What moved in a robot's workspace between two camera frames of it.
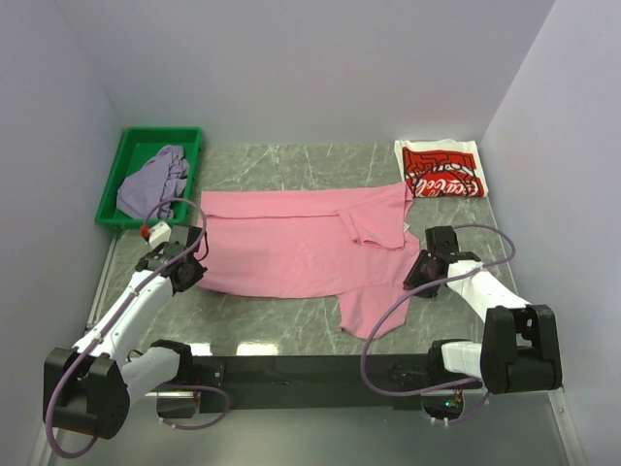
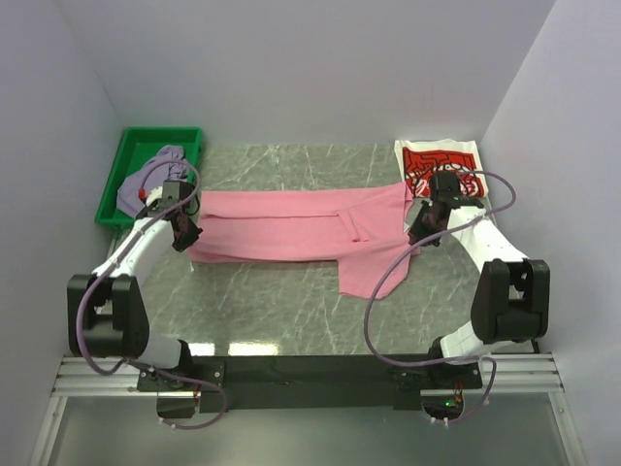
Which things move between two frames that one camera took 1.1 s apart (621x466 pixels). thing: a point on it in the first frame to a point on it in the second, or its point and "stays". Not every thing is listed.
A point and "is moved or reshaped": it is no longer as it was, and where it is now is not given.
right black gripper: x=412 y=279 to x=416 y=232
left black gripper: x=199 y=270 to x=190 y=238
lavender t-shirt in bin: x=161 y=179 stays
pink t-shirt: x=351 y=245 is moved or reshaped
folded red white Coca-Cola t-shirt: x=441 y=168 stays
